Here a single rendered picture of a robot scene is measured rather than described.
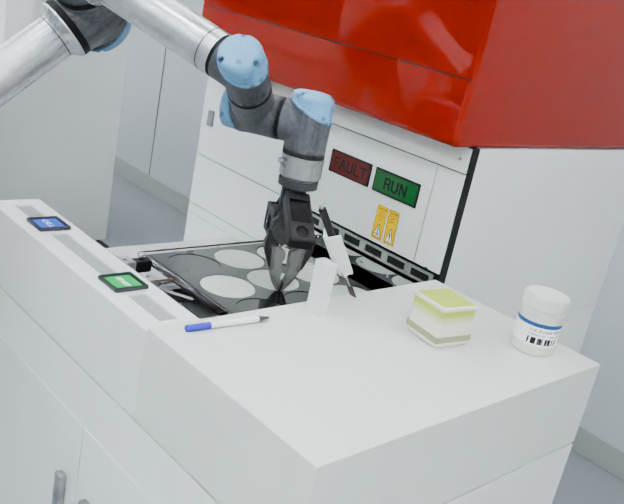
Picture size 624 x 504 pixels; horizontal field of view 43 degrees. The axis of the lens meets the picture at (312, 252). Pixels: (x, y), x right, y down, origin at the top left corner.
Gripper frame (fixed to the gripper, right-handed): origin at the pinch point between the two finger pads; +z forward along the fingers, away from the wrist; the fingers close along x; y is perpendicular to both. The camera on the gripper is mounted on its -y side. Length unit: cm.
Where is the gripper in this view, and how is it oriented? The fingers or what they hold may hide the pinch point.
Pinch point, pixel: (280, 286)
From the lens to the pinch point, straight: 147.2
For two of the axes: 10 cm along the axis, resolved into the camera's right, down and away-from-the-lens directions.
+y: -2.4, -3.6, 9.0
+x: -9.5, -0.9, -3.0
